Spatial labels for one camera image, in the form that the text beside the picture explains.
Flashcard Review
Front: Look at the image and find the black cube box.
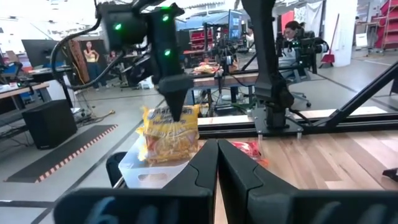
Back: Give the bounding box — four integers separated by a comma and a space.
21, 99, 78, 150

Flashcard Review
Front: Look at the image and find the red broom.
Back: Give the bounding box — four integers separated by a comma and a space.
320, 14, 341, 65

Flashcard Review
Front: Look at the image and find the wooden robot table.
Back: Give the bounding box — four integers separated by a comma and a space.
186, 70, 259, 91

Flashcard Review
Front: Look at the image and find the red shelf rack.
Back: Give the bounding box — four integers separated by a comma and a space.
371, 0, 398, 50

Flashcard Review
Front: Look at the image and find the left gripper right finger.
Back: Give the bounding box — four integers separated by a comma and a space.
218, 139, 298, 224

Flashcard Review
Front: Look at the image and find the blue-screen monitor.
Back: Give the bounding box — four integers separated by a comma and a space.
228, 9, 244, 41

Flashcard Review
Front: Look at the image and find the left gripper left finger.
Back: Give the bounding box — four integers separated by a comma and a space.
163, 139, 218, 191

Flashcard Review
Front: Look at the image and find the wooden desk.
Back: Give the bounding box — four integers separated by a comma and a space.
0, 81, 52, 105

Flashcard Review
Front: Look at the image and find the black monitor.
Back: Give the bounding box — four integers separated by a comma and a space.
21, 39, 60, 68

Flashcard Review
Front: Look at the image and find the yellow Maruchan noodle pack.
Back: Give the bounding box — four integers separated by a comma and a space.
136, 104, 201, 166

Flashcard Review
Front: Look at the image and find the person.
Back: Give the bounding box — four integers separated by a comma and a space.
83, 40, 100, 91
281, 20, 312, 60

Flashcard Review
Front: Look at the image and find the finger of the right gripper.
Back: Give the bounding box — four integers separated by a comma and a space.
164, 92, 188, 123

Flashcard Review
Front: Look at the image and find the red Maruchan noodle pack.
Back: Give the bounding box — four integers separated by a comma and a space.
231, 141, 270, 167

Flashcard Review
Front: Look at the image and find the clear plastic bin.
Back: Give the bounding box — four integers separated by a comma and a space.
118, 136, 200, 190

